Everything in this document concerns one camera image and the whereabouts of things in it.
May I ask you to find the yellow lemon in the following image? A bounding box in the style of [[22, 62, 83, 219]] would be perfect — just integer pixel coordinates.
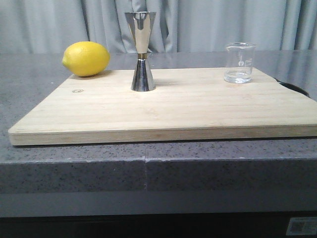
[[62, 41, 110, 77]]

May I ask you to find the steel double jigger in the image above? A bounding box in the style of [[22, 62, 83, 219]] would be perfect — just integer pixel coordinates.
[[125, 11, 156, 92]]

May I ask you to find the white QR code label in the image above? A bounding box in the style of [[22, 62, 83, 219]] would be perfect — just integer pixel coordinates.
[[286, 217, 317, 236]]

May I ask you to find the grey curtain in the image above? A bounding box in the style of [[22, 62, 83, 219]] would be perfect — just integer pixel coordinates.
[[0, 0, 317, 54]]

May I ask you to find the clear glass beaker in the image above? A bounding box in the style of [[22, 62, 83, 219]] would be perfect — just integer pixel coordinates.
[[224, 42, 257, 84]]

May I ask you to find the light wooden cutting board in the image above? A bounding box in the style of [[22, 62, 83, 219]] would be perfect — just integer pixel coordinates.
[[8, 68, 317, 146]]

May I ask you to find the black cutting board handle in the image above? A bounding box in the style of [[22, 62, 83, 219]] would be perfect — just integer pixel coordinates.
[[274, 78, 310, 98]]

